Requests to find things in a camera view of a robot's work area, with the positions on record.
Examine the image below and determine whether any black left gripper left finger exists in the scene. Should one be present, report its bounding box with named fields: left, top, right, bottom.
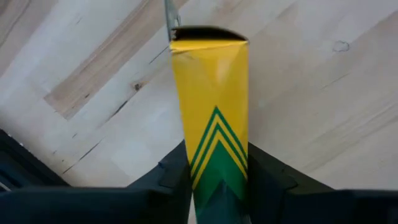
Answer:
left=0, top=139, right=194, bottom=224

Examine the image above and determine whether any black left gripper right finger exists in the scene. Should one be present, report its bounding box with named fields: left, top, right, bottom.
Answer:
left=247, top=141, right=398, bottom=224

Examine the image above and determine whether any black aluminium table frame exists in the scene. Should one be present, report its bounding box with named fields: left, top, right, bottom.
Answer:
left=0, top=128, right=70, bottom=188

